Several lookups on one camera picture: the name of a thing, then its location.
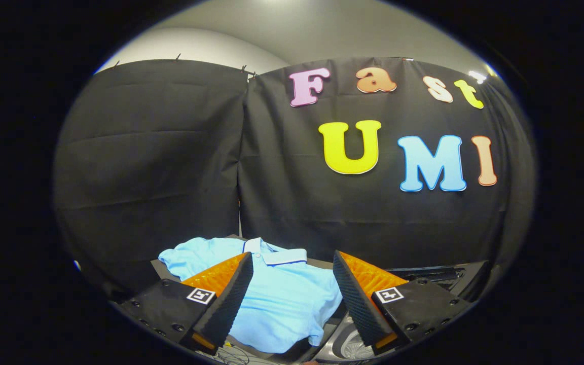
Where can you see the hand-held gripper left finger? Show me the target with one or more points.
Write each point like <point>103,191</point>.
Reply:
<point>231,299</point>

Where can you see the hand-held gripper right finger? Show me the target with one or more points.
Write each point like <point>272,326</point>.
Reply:
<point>355,299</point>

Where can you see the light blue polo shirt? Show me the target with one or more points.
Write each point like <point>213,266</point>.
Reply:
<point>287,299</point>

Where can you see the grey cabinet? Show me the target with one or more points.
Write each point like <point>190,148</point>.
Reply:
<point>159,271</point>

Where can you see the black backdrop cloth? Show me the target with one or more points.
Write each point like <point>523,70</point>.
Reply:
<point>170,167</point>

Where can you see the small ceiling light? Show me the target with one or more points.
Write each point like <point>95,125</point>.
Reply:
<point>477,77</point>

